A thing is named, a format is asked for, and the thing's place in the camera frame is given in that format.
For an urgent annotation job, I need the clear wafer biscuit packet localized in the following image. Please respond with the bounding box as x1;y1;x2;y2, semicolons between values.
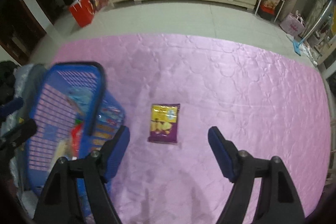
54;138;72;160

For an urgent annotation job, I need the blue plastic basket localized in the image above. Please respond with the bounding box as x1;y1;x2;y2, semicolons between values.
24;61;127;217

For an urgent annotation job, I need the purple chips packet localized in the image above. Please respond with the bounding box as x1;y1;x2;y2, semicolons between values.
148;103;181;144

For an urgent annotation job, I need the red snack packet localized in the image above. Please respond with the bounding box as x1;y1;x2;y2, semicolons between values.
70;120;84;158

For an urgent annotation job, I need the grey printed cushion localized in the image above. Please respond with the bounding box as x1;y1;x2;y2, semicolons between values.
14;64;47;111

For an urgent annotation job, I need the pink quilted table cover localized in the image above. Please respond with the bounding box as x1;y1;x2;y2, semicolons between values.
54;34;331;223

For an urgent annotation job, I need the red paper bag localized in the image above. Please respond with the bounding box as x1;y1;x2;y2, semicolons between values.
69;0;95;28

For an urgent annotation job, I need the pink shopping bag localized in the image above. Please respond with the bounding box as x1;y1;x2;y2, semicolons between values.
280;10;305;37

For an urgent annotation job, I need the blue handled mop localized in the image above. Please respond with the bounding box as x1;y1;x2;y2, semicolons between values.
291;0;334;56

